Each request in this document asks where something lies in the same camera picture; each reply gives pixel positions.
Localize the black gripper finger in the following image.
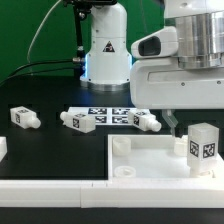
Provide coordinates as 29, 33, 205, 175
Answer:
162, 109, 178, 135

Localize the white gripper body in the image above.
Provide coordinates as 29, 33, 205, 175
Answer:
130, 26, 224, 110

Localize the white square table top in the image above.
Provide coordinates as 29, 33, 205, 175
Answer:
107, 133, 221, 182

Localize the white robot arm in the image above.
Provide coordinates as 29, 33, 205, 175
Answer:
80, 0, 224, 128

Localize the white sheet with tags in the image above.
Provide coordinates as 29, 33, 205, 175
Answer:
68, 107, 150, 125

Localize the white block left edge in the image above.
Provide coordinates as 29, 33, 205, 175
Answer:
0, 137, 7, 162

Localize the black camera pole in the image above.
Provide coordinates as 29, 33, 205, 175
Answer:
63, 0, 118, 68

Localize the white fence wall rail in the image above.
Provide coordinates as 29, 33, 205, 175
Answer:
0, 137, 224, 209

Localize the grey cable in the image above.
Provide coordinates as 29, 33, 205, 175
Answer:
26, 0, 64, 64

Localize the black cable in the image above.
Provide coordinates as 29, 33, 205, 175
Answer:
0, 59, 83, 87

